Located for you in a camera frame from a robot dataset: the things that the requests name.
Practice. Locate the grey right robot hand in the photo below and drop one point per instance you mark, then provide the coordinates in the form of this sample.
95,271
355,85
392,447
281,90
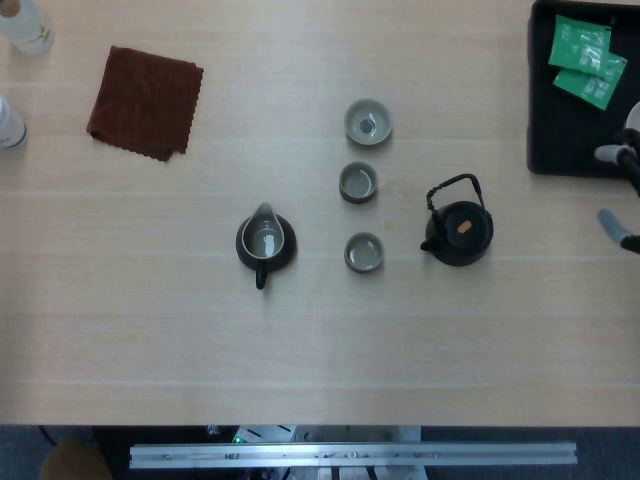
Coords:
607,152

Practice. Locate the black cast iron teapot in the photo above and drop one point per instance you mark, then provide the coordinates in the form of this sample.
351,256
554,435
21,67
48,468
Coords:
462,245

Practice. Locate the flared beige teacup blue mark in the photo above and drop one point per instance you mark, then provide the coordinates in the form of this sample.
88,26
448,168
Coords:
360,130

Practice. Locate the dark teacup beige interior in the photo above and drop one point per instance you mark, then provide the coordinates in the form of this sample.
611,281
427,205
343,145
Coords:
358,183
363,253

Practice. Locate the beige ceramic bowl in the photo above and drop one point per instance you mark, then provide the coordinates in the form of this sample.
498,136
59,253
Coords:
635,117

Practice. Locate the black plastic tray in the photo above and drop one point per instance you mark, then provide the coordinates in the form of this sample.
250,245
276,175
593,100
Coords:
550,135

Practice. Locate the green tea packet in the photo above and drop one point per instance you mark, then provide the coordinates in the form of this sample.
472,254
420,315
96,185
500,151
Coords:
597,90
575,42

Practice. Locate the dark pitcher beige interior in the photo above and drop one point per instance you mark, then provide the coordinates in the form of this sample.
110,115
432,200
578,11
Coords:
265,241

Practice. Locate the brown folded cloth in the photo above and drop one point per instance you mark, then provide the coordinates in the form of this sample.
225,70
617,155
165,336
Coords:
142,102

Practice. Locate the frosted glass bottle cork stopper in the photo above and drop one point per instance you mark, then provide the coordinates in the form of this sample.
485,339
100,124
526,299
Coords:
27,36

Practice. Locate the white bottle blue band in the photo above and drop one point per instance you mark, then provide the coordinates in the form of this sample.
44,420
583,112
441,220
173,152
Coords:
10,127

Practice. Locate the aluminium profile rail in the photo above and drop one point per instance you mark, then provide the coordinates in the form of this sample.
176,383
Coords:
350,455

